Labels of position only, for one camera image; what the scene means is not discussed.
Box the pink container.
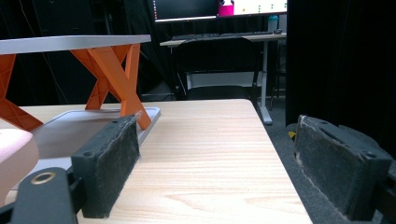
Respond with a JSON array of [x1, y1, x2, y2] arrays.
[[217, 0, 235, 17]]

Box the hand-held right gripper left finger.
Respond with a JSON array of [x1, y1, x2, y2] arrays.
[[70, 113, 141, 219]]

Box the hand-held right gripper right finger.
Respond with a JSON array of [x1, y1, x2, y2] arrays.
[[293, 114, 394, 222]]

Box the dark computer monitor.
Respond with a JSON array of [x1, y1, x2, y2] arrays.
[[153, 0, 219, 24]]

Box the teal water bottle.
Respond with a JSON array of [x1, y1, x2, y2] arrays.
[[267, 14, 280, 33]]

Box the pink foam slipper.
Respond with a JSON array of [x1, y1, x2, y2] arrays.
[[0, 128, 40, 207]]

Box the black chair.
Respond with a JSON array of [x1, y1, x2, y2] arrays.
[[172, 36, 263, 103]]

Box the bright computer monitor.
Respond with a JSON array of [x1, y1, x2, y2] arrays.
[[233, 0, 289, 16]]

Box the black curtain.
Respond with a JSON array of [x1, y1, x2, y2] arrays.
[[285, 0, 396, 158], [0, 0, 176, 106]]

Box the black keyboard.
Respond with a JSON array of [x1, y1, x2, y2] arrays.
[[171, 30, 275, 41]]

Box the orange and grey shoe rack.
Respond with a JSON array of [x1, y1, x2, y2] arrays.
[[0, 34, 162, 190]]

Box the white office desk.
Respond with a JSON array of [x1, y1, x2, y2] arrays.
[[159, 32, 288, 126]]

